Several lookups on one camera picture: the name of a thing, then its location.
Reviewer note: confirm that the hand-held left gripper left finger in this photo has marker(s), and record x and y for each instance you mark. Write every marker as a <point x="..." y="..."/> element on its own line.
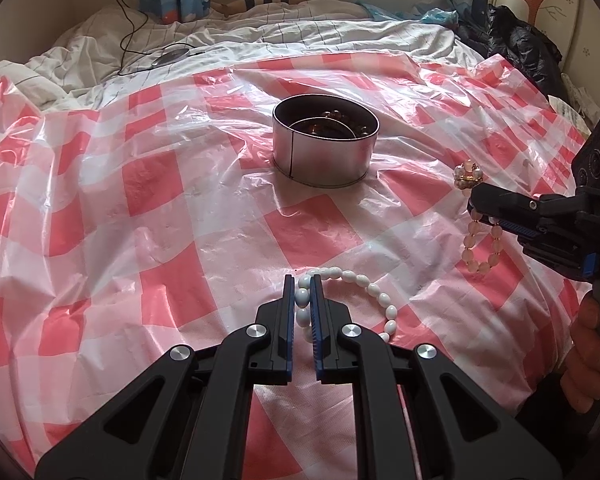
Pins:
<point x="291" y="320"/>

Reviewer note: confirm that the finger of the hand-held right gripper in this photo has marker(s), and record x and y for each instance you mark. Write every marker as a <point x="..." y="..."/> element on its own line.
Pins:
<point x="520" y="205"/>
<point x="545" y="237"/>

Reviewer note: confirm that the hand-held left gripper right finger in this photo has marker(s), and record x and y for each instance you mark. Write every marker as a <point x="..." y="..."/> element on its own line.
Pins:
<point x="316" y="320"/>

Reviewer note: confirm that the round metal tin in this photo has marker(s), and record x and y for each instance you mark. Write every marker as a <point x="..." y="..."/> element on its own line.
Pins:
<point x="325" y="160"/>

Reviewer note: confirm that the person's right hand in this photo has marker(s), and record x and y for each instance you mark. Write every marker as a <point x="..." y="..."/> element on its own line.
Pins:
<point x="585" y="360"/>

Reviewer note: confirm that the pile of papers and cloths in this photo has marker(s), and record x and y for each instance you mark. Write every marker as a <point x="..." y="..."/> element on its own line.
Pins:
<point x="577" y="105"/>

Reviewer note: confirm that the black jacket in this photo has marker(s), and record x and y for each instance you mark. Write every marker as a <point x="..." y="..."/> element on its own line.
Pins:
<point x="525" y="45"/>

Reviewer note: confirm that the wardrobe with tree print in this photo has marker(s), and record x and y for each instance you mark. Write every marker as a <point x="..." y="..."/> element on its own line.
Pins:
<point x="580" y="20"/>

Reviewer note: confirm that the red white checkered plastic sheet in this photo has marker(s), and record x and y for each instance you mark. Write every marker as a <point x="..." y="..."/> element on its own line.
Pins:
<point x="130" y="210"/>

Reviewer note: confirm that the blue plastic bag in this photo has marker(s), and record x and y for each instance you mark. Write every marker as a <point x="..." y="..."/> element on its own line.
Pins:
<point x="437" y="16"/>

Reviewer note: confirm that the white striped bed sheet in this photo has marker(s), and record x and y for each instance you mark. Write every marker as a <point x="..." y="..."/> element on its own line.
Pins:
<point x="280" y="35"/>

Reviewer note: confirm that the round grey disc device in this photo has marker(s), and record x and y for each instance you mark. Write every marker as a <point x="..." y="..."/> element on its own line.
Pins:
<point x="170" y="56"/>

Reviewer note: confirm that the striped plush toy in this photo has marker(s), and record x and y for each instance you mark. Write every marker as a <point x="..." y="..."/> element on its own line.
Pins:
<point x="260" y="1"/>

